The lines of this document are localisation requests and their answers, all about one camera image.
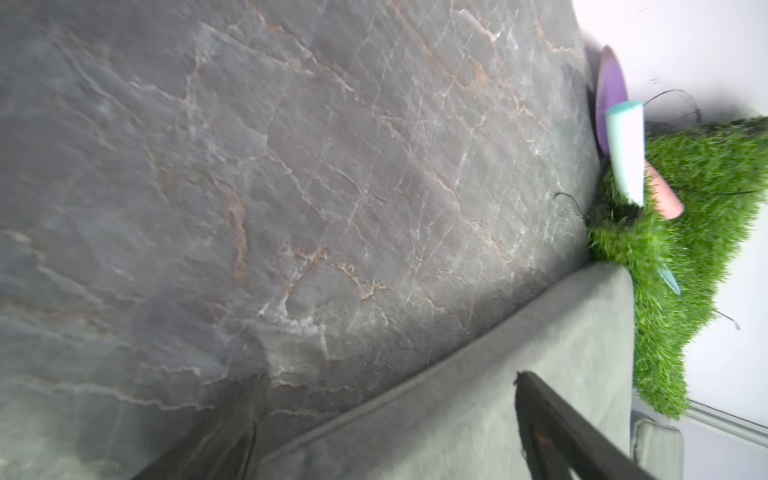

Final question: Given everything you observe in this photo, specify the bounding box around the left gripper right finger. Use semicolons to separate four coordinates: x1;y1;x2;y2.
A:
515;371;651;480

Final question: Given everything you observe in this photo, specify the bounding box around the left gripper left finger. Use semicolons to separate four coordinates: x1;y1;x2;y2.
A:
134;374;270;479

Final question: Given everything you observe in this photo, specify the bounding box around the grey laptop bag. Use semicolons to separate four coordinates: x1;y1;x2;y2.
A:
631;410;685;480
258;263;634;479

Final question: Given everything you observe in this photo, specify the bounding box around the green artificial grass mat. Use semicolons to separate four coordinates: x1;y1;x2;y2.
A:
585;117;767;419

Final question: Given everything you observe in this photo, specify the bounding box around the teal garden trowel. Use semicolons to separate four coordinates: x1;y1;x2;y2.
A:
604;100;683;296

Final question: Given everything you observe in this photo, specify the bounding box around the purple pink garden trowel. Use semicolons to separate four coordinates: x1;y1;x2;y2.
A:
595;46;652;195

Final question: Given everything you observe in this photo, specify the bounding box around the aluminium wall rail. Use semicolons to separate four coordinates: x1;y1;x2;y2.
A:
684;400;768;452

